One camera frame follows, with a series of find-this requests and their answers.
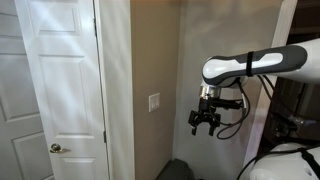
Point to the white doorway trim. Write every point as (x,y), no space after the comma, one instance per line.
(283,26)

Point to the dark door hinge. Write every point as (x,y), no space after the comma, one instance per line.
(104,136)
(95,26)

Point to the dark grey bin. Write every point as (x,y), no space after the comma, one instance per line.
(176,170)

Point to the white panel door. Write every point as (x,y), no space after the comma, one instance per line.
(66,100)

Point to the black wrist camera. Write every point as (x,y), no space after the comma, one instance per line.
(228,104)

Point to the white door frame trim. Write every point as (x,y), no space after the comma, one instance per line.
(116,100)

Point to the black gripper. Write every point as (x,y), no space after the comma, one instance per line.
(205,106)

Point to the brass door knob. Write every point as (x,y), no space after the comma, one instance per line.
(56,147)

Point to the dark wooden furniture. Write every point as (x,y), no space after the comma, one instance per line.
(296,110)

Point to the white double switch plate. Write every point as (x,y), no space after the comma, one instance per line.
(149,102)

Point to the white rocker light switch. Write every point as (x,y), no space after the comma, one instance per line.
(157,102)
(152,103)

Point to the white closet door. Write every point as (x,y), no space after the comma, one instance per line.
(16,100)

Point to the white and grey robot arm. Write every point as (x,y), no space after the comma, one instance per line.
(230,66)

